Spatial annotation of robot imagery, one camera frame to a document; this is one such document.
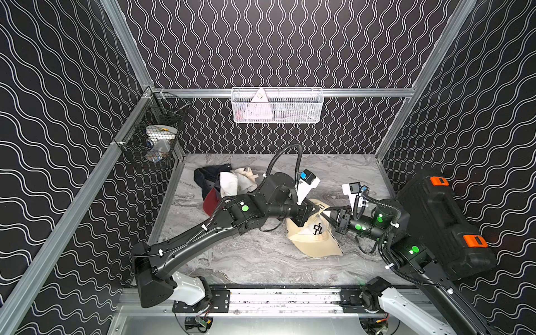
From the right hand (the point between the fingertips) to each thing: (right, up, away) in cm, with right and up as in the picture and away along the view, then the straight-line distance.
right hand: (319, 208), depth 64 cm
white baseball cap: (-32, +7, +21) cm, 39 cm away
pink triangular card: (-20, +39, +26) cm, 51 cm away
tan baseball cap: (+1, -13, +12) cm, 17 cm away
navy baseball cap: (-43, +9, +30) cm, 53 cm away
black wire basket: (-60, +27, +15) cm, 68 cm away
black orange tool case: (+41, -5, +6) cm, 42 cm away
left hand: (0, +1, -3) cm, 3 cm away
